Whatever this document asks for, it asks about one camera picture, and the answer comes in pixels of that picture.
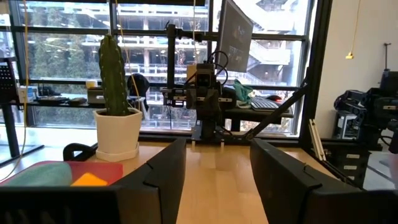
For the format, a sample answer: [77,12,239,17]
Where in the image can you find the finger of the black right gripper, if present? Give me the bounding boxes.
[185,87,205,118]
[203,87,223,118]

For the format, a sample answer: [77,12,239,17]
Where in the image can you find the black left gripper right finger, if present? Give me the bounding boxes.
[250,138,398,224]

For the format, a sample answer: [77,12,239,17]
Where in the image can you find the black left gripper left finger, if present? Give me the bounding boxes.
[0,138,187,224]

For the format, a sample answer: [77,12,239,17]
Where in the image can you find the orange microfiber towel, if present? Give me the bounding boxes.
[70,172,109,187]

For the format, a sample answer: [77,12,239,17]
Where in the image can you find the red plastic basket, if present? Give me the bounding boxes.
[0,161,124,187]

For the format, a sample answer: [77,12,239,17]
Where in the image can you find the small teal microfiber towel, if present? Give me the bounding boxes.
[2,161,73,187]

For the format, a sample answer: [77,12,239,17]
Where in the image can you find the pale crumpled cloth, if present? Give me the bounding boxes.
[233,78,254,104]

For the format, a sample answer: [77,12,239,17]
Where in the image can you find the black laptop keyboard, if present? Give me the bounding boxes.
[250,97,280,112]

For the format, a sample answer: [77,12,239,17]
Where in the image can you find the black desk top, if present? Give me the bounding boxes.
[223,107,295,132]

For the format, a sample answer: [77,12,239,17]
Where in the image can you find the black labelled electronics box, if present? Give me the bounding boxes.
[322,142,371,188]

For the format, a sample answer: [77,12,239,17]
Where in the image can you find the grey computer monitor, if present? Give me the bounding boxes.
[216,0,254,74]

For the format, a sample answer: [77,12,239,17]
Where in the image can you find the white hexagonal plant pot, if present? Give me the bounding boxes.
[93,107,143,163]

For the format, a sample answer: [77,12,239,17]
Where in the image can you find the black perforated crate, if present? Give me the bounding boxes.
[0,57,19,104]

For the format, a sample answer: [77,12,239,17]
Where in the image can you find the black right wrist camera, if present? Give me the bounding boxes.
[195,63,216,88]

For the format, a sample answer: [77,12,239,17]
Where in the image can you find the silver aluminium post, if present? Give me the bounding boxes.
[307,119,327,162]

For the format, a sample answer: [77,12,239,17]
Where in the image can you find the black aluminium table frame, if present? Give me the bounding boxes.
[138,0,368,189]

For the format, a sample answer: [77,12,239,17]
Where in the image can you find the yellow hanging plug cable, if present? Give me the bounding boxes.
[345,0,362,60]

